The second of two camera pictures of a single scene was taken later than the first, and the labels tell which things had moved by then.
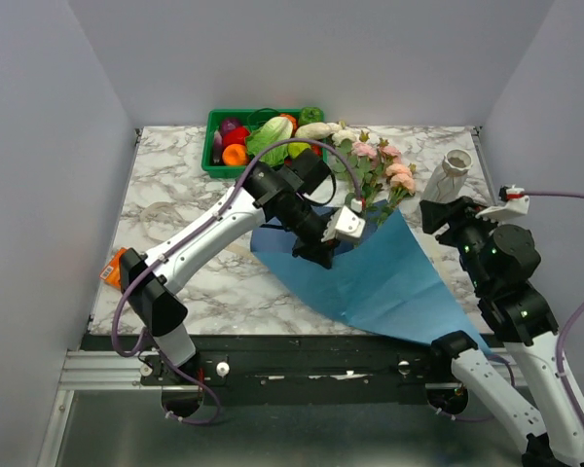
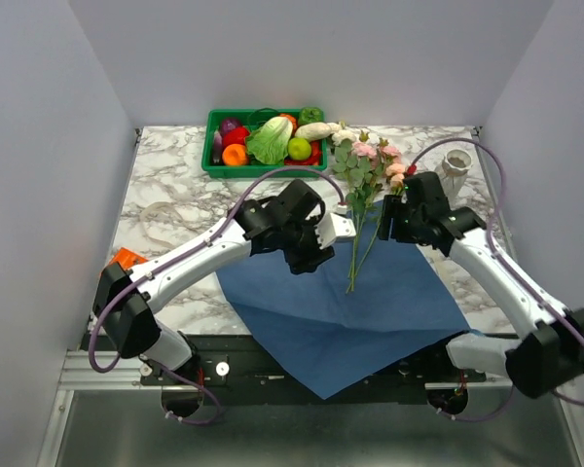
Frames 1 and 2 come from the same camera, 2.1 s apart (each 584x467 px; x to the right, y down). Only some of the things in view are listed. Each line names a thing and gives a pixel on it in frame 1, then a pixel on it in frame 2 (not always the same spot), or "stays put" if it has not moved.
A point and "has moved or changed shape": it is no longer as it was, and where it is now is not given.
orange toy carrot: (292, 119) stays put
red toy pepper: (237, 135) stays put
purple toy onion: (229, 125) stays put
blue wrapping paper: (384, 283) has moved or changed shape
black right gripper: (458, 213) → (392, 206)
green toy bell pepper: (310, 115) stays put
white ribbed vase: (448, 181) stays put
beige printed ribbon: (195, 236) → (149, 233)
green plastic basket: (218, 116) stays put
